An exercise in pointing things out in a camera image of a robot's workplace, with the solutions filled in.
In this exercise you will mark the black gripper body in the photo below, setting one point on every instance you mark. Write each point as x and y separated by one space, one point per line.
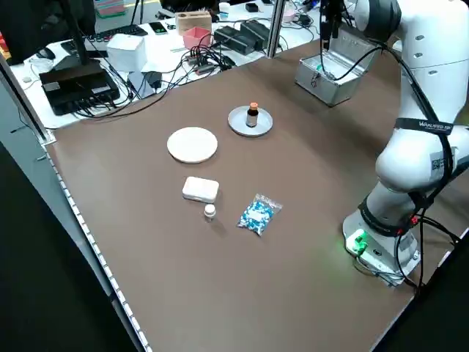
332 10

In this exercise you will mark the pink plastic bin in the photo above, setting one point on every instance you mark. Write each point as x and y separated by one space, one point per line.
196 36

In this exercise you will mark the small white-capped bottle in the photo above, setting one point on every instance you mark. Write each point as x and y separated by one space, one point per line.
209 212

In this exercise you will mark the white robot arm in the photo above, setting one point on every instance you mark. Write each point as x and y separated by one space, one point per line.
428 73

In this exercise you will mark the black scissors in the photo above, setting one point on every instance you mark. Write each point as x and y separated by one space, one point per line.
170 26

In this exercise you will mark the white desk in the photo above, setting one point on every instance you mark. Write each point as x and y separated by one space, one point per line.
66 121

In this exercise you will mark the colourful stacked boxes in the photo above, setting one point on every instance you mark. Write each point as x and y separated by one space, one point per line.
110 7

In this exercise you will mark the white plastic pill box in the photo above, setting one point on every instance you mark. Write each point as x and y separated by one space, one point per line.
201 187

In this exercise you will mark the white cup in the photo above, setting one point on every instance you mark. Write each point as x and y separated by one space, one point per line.
224 9

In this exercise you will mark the brown cardboard box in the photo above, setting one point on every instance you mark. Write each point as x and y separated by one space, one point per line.
194 20

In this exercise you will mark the black monitor with stand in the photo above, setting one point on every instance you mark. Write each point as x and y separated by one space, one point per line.
29 22

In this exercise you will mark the white cube box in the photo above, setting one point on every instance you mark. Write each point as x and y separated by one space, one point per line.
126 51

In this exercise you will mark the black keyboard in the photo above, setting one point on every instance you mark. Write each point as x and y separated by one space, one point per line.
117 32

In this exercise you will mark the white round plate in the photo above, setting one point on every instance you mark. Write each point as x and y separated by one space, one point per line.
192 144

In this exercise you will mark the black power adapter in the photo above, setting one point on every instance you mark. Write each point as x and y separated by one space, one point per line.
153 78

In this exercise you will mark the small black box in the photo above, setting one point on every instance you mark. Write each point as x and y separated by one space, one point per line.
252 7

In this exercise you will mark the dark computer mouse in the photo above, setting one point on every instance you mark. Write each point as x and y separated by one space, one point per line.
45 54

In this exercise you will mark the aluminium profile post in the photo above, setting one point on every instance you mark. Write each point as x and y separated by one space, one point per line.
275 29

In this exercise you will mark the black power brick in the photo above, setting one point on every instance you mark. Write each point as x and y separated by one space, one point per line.
256 31
231 38

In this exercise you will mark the aluminium medical kit case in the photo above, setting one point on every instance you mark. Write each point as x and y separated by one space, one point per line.
329 91

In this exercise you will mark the bag of blue-white capsules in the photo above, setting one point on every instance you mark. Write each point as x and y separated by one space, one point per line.
258 216

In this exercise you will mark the smartphone with green screen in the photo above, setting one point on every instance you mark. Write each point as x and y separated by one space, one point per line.
158 28

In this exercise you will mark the brown iodophor bottle orange cap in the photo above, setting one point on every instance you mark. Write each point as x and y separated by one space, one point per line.
252 117

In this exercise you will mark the black device box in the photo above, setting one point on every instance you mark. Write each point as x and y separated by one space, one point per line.
73 84

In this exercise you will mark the gray round plate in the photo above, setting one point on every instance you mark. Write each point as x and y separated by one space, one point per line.
264 124

